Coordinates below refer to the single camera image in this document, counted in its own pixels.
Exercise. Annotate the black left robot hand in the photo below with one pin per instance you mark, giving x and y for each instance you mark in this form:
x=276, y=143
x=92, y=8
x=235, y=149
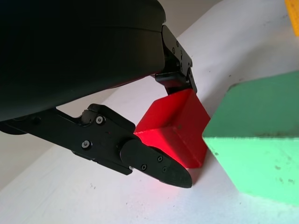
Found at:
x=70, y=53

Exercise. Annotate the red cube block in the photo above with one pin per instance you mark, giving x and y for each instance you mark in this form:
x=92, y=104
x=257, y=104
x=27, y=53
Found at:
x=177, y=126

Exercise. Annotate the green cube block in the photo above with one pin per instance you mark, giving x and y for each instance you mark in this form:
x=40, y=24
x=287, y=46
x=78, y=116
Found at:
x=257, y=130

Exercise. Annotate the yellow cube block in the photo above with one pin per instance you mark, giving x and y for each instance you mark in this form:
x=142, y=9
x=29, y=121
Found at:
x=294, y=16

